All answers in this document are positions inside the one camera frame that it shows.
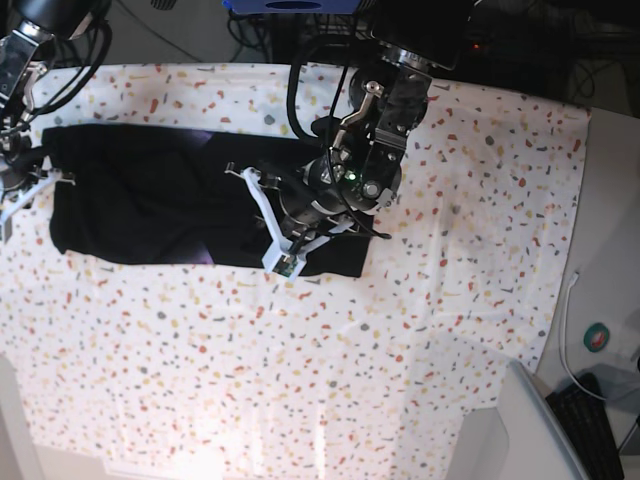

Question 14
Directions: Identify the black keyboard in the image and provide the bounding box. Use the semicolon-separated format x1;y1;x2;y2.
546;385;625;480

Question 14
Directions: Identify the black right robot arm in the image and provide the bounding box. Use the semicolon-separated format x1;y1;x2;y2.
1;1;113;194

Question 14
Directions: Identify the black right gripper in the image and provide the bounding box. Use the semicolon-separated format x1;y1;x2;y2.
1;146;52;193

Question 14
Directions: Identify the green tape roll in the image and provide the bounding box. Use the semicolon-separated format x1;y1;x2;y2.
583;323;610;353

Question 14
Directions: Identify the black t-shirt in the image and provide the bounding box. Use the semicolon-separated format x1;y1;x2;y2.
40;124;374;280

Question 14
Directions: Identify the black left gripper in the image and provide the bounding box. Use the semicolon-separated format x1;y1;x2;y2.
257;169;360;243

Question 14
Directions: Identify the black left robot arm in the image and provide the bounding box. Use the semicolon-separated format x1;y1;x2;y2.
246;1;476;248

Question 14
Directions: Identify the grey monitor edge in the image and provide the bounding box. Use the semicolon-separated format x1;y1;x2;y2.
497;361;589;480

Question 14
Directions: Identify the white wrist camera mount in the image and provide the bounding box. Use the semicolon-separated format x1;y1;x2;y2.
224;162;354;281
1;168;76;244

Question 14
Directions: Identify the terrazzo pattern tablecloth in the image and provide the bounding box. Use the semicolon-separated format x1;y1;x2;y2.
1;80;591;479

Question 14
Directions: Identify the blue box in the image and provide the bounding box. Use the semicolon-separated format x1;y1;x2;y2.
222;0;361;15

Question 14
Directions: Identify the white cable on desk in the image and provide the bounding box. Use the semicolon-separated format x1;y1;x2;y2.
559;269;609;401

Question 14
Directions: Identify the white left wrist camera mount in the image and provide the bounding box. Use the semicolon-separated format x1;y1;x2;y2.
224;162;354;281

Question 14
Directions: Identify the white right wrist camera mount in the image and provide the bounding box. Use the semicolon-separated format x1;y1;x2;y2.
1;168;76;244

